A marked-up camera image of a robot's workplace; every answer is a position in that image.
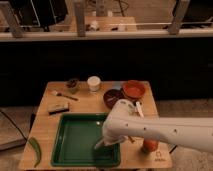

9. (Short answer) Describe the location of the wooden table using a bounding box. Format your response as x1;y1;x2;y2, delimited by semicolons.
19;81;172;171

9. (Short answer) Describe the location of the orange round fruit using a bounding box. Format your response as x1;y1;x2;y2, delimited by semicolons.
143;140;159;153

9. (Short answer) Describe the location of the white towel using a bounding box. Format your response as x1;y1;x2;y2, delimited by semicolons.
94;139;105;150

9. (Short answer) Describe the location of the dark maroon bowl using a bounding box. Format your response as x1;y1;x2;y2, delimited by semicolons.
103;89;124;109

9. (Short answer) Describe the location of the white cup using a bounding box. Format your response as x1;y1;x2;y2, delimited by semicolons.
87;76;101;92

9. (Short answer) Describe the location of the orange bowl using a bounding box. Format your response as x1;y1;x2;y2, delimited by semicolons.
122;80;145;99

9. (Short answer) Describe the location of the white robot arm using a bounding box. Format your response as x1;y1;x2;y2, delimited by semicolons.
102;99;213;154

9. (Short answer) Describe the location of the green plastic tray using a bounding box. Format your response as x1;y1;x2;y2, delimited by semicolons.
51;114;121;167

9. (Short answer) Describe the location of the black cable left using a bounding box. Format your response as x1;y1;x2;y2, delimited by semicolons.
0;109;29;142

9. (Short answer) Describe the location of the green chili pepper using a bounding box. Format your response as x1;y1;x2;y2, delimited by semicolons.
28;137;42;167

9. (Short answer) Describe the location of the wooden block eraser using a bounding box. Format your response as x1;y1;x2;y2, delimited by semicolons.
47;102;69;115

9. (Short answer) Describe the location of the wooden handled brush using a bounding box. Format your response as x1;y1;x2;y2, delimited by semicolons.
51;90;78;101

